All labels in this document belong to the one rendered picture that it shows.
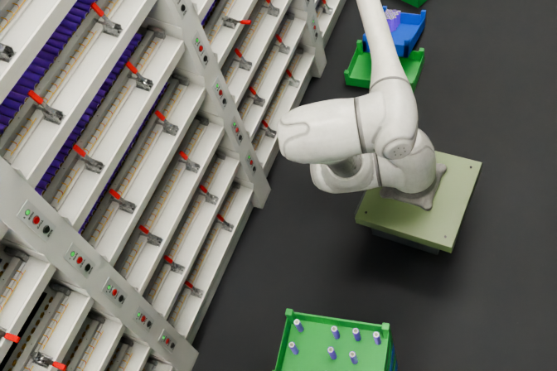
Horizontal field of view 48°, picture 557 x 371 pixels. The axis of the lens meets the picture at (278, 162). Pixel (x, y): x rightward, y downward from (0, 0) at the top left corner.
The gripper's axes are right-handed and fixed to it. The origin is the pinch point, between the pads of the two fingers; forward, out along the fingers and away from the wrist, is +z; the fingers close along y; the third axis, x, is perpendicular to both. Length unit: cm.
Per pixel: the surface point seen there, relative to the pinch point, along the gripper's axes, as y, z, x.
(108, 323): -108, 22, -24
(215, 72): -29.3, 14.0, -7.4
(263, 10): 15.7, 24.5, -22.1
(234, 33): -13.7, 13.9, -6.1
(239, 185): -37, 32, -60
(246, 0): 0.8, 15.4, -5.1
